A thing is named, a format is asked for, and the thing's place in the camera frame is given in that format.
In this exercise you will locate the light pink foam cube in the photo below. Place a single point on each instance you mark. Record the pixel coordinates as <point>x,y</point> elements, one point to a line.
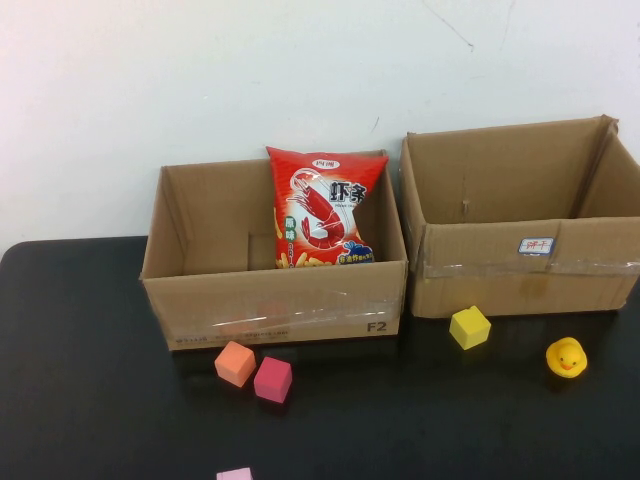
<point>235,474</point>

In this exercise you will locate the orange foam cube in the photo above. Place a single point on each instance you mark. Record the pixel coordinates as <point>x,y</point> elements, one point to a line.
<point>235,364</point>

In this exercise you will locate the magenta foam cube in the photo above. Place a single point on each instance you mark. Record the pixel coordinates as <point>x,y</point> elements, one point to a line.
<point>272,379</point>

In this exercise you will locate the yellow foam cube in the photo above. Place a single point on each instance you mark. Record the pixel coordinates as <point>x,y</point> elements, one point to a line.
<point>470,327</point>

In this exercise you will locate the cardboard box with white label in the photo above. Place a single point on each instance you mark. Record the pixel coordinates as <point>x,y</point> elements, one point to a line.
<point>475,290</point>

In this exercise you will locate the red shrimp chips bag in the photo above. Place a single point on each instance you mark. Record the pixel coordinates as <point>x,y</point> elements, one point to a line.
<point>320,210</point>

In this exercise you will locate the white label sticker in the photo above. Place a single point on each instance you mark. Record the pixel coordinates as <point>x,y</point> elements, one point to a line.
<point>536,245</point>

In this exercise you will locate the yellow rubber duck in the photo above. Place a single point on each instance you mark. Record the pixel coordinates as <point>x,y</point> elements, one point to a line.
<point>566,357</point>

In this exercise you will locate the cardboard box with F2 print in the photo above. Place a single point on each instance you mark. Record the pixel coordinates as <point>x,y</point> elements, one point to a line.
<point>280,300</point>

